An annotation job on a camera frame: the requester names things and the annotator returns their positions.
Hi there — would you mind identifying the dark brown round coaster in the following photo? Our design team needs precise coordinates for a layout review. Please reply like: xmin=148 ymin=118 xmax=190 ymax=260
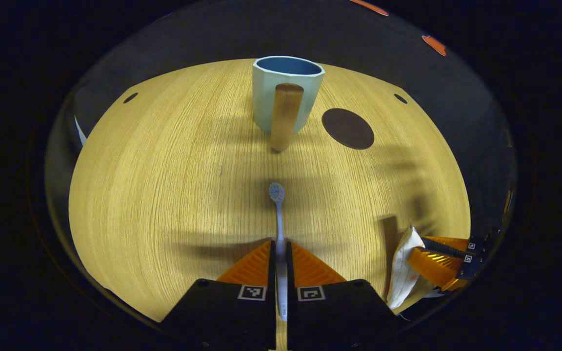
xmin=321 ymin=108 xmax=375 ymax=150

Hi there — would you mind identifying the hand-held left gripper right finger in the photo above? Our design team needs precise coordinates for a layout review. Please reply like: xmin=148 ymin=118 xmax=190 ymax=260
xmin=286 ymin=241 xmax=399 ymax=351

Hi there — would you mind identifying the white toothpaste tube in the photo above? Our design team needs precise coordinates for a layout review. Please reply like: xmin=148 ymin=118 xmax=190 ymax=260
xmin=387 ymin=225 xmax=445 ymax=309

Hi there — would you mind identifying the black backdrop cloth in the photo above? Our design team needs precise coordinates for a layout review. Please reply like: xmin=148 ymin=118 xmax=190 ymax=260
xmin=44 ymin=0 xmax=518 ymax=234

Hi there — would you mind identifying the blue cup with wooden handle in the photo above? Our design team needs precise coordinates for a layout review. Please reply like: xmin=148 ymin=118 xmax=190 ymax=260
xmin=253 ymin=56 xmax=325 ymax=153

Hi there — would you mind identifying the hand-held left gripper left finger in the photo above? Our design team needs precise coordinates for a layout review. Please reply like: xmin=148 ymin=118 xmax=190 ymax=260
xmin=161 ymin=240 xmax=278 ymax=351

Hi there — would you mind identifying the pale blue toothbrush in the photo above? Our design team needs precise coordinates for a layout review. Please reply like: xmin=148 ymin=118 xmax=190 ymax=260
xmin=269 ymin=182 xmax=289 ymax=322

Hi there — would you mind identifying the white panel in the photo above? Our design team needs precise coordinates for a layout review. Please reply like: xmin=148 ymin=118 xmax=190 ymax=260
xmin=74 ymin=116 xmax=88 ymax=147

